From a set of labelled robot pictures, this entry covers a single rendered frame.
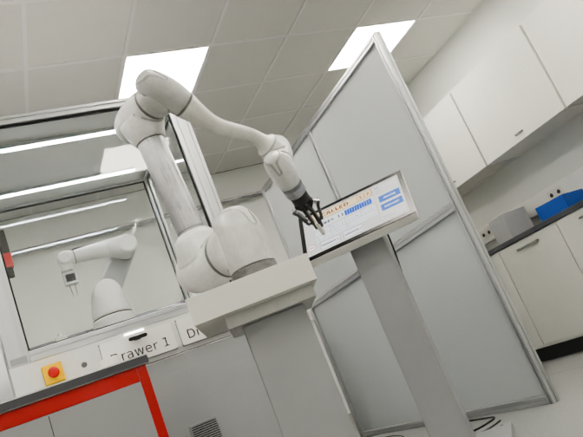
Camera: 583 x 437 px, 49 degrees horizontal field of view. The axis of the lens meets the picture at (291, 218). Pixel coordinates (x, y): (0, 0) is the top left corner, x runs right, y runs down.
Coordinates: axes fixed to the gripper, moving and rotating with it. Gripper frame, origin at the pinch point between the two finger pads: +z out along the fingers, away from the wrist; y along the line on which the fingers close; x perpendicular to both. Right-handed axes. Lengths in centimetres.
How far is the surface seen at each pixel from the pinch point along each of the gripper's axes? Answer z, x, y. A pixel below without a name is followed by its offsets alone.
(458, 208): 55, -38, -53
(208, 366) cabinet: 12, 38, 62
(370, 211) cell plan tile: 9.5, -8.0, -20.2
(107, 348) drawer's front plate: -20, 40, 87
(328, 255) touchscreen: 11.1, 5.7, 2.4
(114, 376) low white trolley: -46, 84, 55
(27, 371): -35, 51, 110
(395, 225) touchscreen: 11.4, 5.1, -28.5
